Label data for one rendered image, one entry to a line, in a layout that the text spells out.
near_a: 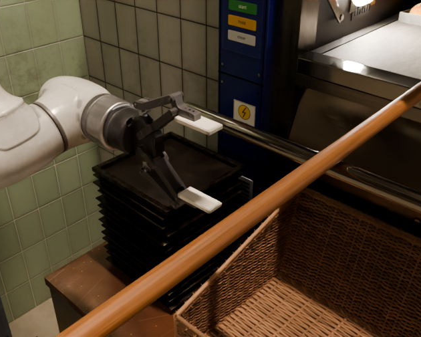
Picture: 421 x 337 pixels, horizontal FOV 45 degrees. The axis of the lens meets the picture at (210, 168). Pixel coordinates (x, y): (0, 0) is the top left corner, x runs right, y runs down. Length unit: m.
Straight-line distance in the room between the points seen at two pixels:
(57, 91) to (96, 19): 0.91
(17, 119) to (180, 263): 0.41
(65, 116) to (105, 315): 0.46
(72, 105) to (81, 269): 0.72
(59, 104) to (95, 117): 0.07
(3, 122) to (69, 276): 0.74
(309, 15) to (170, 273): 0.85
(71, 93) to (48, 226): 1.24
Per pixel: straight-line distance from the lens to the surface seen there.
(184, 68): 1.54
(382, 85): 1.17
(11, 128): 0.87
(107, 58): 1.84
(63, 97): 0.92
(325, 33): 1.35
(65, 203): 2.11
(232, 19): 1.33
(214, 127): 0.72
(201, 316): 1.25
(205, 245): 0.60
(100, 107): 0.88
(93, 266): 1.53
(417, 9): 1.64
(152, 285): 0.55
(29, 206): 2.02
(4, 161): 0.87
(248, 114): 1.37
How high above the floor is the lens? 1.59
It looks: 31 degrees down
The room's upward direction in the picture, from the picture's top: straight up
